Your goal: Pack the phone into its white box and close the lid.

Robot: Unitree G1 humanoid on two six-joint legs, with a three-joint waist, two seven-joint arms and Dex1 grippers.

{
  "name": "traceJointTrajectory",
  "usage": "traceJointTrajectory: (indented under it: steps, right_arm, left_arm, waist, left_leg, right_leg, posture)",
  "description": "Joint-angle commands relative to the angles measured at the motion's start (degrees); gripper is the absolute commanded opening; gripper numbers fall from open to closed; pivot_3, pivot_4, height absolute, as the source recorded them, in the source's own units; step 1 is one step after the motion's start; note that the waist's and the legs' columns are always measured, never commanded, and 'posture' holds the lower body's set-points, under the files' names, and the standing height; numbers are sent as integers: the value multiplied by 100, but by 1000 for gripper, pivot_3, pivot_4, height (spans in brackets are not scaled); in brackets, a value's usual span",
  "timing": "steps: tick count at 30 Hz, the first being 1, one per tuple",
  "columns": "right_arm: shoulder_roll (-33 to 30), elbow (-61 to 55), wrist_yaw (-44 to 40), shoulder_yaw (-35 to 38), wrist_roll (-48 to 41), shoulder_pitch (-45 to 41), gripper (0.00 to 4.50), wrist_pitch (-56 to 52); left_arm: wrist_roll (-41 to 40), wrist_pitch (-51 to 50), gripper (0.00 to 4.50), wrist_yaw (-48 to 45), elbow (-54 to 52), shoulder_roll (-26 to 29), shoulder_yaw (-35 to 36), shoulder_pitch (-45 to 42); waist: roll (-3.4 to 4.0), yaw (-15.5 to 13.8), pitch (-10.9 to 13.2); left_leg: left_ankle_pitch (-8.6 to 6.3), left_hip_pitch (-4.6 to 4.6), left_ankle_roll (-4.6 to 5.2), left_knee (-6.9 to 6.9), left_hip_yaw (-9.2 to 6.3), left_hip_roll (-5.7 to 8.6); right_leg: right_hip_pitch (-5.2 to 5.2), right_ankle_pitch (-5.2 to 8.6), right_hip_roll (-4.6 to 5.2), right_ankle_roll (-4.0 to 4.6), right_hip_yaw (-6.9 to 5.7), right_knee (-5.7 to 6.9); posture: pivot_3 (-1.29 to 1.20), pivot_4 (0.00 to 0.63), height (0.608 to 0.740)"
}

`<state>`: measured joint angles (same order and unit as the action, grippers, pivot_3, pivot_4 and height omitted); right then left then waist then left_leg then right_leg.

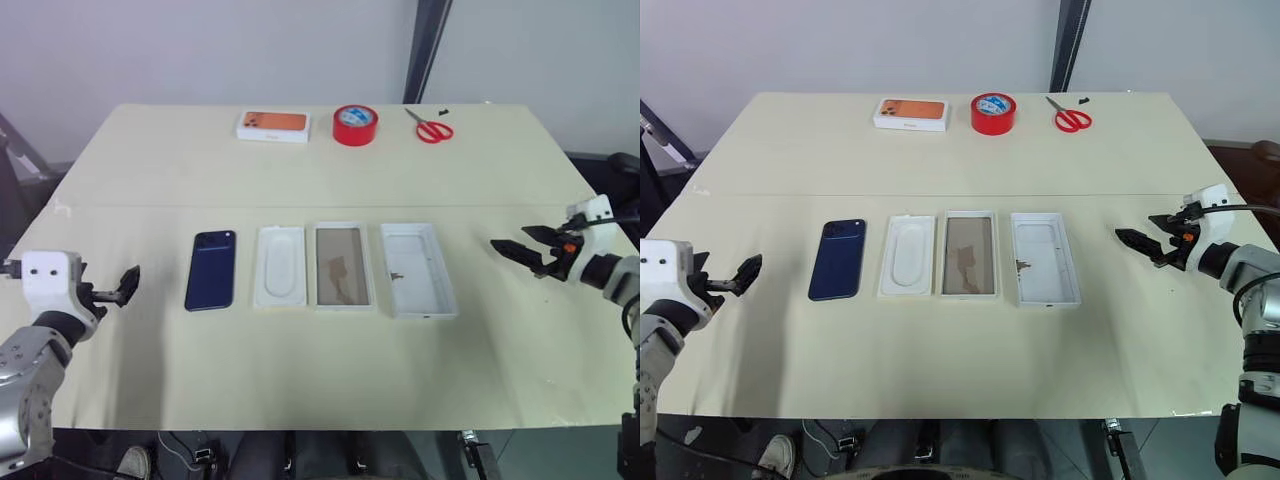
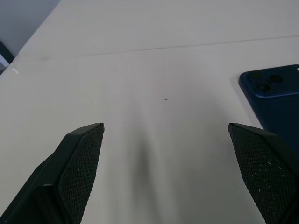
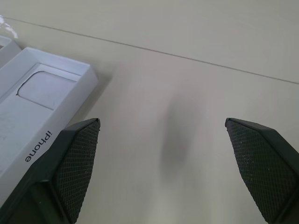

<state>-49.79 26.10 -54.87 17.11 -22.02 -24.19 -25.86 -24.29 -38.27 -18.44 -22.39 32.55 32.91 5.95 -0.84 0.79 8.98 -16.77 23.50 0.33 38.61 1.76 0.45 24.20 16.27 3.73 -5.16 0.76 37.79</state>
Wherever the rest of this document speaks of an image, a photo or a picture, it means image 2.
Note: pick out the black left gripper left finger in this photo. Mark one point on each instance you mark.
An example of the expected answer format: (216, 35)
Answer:
(70, 172)

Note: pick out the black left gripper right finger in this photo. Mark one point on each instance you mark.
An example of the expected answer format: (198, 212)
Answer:
(266, 168)

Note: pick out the dark blue smartphone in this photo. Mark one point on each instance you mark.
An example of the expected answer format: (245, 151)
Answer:
(278, 102)

